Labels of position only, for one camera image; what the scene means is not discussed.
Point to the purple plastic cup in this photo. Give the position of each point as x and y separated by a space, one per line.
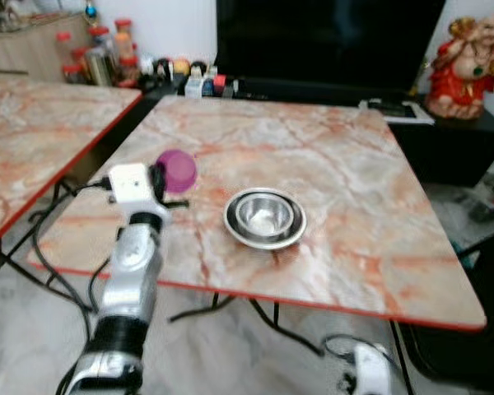
181 170

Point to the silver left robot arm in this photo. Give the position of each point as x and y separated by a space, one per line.
128 271

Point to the small stainless steel bowl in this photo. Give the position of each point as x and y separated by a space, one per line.
266 216

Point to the large stainless steel bowl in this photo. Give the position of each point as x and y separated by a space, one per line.
265 240

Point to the small white bottle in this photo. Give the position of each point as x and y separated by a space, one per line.
195 84

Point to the small red box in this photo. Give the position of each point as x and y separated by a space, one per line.
220 83

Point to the orange round figurine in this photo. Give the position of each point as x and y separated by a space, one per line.
181 67

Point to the tall red-lidded jar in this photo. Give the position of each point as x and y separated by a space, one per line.
125 45

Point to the small red-lidded jar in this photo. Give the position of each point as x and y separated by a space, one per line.
64 48

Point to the blue round ornament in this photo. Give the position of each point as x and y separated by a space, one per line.
90 11

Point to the light wooden cabinet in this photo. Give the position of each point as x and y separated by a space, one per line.
25 49

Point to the red laughing Buddha statue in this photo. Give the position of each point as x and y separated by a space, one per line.
465 78

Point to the black flat television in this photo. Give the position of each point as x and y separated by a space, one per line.
329 41

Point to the white flat tray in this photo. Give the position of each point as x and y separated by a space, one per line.
395 110

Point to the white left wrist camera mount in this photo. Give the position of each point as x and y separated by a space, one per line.
132 183

